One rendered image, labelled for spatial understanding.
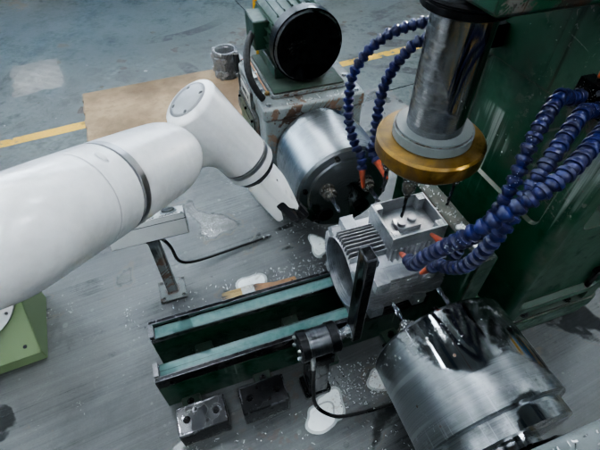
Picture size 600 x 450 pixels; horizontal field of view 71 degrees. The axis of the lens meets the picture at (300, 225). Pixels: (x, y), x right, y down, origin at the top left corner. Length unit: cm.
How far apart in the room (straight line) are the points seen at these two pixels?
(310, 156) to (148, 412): 67
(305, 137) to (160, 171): 64
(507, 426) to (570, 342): 60
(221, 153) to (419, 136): 31
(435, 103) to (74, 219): 50
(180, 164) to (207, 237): 83
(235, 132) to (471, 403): 50
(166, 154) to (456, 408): 51
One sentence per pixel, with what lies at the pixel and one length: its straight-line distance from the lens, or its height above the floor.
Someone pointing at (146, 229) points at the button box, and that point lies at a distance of 97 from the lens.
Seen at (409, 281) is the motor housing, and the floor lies 104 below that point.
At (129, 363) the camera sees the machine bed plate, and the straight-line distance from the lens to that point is 111.
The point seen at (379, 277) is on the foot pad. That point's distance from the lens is 84.
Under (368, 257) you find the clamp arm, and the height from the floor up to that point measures 125.
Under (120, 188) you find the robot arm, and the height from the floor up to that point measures 151.
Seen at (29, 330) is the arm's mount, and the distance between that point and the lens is 116.
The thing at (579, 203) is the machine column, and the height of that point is 128.
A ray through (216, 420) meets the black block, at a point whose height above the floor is 86.
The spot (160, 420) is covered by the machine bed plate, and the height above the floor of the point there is 80.
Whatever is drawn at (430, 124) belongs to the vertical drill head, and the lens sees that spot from 68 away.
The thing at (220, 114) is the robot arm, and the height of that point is 143.
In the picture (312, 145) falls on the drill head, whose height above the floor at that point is 115.
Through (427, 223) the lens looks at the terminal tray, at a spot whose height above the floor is 112.
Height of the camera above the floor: 175
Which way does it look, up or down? 47 degrees down
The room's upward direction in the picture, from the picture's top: straight up
